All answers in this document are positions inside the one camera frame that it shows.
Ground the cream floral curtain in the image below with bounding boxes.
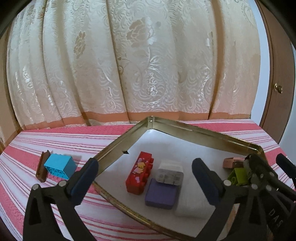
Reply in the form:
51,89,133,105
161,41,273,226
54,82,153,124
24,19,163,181
6,1,260,130

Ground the green toy brick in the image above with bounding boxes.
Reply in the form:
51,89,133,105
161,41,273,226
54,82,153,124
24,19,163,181
227,168,248,186

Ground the brown wooden door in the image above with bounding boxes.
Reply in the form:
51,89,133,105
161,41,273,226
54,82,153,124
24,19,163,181
256,1,295,143

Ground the brown comb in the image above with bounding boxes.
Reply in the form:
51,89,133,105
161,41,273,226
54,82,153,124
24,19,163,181
36,150,51,183

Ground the blue toy building brick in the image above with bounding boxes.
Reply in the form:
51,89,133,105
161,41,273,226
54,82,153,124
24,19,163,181
44,154,77,180

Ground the pink small box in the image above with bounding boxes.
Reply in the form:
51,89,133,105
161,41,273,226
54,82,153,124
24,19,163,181
223,157,244,169

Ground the gold metal tin box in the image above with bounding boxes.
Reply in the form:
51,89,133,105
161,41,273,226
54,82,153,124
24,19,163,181
94,116,265,240

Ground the white power adapter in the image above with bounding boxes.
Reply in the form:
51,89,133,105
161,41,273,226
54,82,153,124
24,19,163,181
155,161,184,186

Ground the brass door knob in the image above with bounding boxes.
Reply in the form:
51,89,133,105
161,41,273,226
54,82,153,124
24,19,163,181
274,83,283,94

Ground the red toy building brick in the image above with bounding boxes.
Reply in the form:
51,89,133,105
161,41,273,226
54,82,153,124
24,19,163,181
125,152,154,195

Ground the red white striped cloth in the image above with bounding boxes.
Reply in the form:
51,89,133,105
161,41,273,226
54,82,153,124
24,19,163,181
1,116,295,240

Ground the purple square block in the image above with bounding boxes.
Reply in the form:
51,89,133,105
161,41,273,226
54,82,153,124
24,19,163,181
144,178,179,210

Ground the white paper box liner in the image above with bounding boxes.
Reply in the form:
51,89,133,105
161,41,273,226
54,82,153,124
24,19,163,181
95,130,239,237

